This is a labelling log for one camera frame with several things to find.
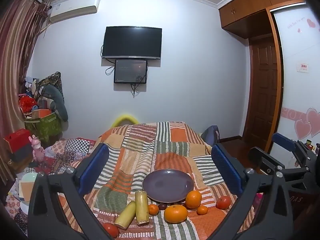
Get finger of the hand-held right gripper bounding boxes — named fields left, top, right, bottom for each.
left=248, top=147, right=313, bottom=198
left=272, top=132, right=317, bottom=166

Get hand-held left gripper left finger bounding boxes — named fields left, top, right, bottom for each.
left=27, top=143, right=118, bottom=240

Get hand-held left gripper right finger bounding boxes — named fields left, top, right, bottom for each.
left=205, top=144, right=295, bottom=240

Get red tomato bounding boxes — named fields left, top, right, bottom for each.
left=102, top=223, right=120, bottom=238
left=216, top=195, right=232, bottom=210

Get round orange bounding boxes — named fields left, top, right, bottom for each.
left=185, top=190, right=202, bottom=209

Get purple plate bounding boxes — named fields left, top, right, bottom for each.
left=142, top=169, right=194, bottom=203

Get smooth yellow-green sugarcane piece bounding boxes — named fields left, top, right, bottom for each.
left=114, top=201, right=137, bottom=229

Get streaked yellow sugarcane piece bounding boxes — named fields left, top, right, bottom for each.
left=135, top=191, right=150, bottom=225

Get large mandarin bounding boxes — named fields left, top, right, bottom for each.
left=164, top=204, right=188, bottom=224

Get small jars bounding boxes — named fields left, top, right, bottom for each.
left=305, top=139, right=320, bottom=153

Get checkered floral quilt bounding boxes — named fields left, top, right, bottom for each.
left=5, top=137, right=97, bottom=230

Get blue-grey bag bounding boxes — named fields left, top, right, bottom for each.
left=200, top=126, right=220, bottom=147

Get brown wooden door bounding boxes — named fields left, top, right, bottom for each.
left=244, top=34, right=283, bottom=150

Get pink rabbit toy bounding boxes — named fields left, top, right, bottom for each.
left=30, top=134, right=46, bottom=168

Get green patterned box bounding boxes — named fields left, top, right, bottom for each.
left=24, top=111, right=63, bottom=140

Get white wardrobe door with hearts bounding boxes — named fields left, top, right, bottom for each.
left=270, top=1, right=320, bottom=169

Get striped patchwork blanket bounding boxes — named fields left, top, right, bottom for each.
left=57, top=121, right=255, bottom=240

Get pale round plate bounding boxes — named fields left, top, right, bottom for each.
left=20, top=172, right=38, bottom=183

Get orange cardboard box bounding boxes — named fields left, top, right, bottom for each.
left=32, top=108, right=52, bottom=119

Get tan book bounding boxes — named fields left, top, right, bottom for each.
left=19, top=181, right=35, bottom=202

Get red gift box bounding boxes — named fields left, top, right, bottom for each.
left=3, top=129, right=33, bottom=154

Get red plastic bag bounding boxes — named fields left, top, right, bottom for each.
left=19, top=96, right=38, bottom=114

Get dark patterned cushion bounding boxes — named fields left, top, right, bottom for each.
left=37, top=71, right=65, bottom=100

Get small black monitor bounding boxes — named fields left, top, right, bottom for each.
left=114, top=59, right=148, bottom=84

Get striped brown curtain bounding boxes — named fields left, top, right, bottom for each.
left=0, top=0, right=52, bottom=143

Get wooden overhead cabinet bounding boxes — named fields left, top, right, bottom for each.
left=218, top=0, right=307, bottom=39

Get white air conditioner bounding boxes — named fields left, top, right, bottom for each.
left=49, top=0, right=101, bottom=23

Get yellow foam ring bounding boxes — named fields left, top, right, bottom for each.
left=111, top=114, right=139, bottom=128

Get black monitor cables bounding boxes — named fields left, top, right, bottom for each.
left=131, top=81, right=149, bottom=98

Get wall-mounted black television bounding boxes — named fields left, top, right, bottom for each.
left=101, top=26, right=163, bottom=60

